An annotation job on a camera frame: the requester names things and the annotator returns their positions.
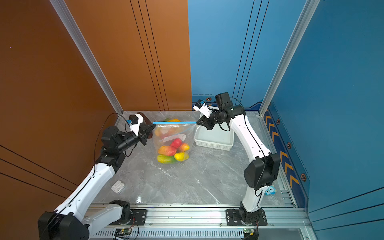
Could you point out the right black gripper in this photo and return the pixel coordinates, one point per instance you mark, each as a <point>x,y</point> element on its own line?
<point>207,122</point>

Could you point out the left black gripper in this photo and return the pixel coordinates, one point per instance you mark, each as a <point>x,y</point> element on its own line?
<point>143,129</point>

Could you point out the red orange long mango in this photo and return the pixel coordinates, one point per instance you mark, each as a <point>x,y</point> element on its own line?
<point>167,151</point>

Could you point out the clear zip-top bag blue zipper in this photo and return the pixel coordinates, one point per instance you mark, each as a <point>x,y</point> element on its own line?
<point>165,129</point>

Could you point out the red yellow mango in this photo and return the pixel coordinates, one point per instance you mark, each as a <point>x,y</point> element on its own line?
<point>176,143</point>

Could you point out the green mango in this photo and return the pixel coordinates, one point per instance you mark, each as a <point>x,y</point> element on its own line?
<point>163,159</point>

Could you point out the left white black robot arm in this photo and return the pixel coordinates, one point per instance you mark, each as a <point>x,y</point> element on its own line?
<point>68,220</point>

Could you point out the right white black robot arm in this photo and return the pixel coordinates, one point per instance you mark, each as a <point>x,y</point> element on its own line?
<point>263,168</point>

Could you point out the dark red wooden stand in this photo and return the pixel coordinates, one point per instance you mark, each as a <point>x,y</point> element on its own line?
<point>145,118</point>

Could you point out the white perforated plastic basket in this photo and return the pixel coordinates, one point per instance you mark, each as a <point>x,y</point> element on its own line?
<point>217,138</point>

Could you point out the white paper label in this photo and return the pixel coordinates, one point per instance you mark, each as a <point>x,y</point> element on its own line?
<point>173,137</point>

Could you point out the small white plastic object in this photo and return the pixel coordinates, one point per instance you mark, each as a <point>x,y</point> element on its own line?
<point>117,187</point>

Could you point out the blue owl toy block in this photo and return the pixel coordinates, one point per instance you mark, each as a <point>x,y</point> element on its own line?
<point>271,190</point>

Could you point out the green circuit board left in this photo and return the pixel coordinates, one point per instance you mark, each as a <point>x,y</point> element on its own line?
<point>123,232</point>

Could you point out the green circuit board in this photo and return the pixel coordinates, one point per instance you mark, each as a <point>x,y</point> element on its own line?
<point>249,231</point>
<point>123,232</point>

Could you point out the green circuit board right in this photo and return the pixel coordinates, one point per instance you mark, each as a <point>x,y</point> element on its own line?
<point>249,231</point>

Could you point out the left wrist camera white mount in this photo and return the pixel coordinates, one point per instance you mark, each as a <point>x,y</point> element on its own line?
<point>134,123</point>

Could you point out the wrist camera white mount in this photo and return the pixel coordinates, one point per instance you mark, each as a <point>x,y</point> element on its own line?
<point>201,107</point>
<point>134,123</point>

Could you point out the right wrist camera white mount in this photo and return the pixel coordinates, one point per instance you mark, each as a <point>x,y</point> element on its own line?
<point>201,107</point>

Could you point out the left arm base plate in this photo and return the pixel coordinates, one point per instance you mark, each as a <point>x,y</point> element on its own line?
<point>136,217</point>

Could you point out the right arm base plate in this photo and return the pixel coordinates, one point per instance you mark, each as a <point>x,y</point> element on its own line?
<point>239,217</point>

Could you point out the left corner aluminium post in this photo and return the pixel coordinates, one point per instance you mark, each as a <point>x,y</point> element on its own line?
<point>73,29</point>

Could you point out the corner aluminium post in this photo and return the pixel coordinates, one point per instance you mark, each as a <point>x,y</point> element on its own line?
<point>294,41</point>
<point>73,29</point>

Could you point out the aluminium rail frame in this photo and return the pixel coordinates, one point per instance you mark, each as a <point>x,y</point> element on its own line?
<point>205,221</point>

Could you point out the right corner aluminium post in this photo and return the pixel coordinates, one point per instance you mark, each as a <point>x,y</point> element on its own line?
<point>294,41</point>

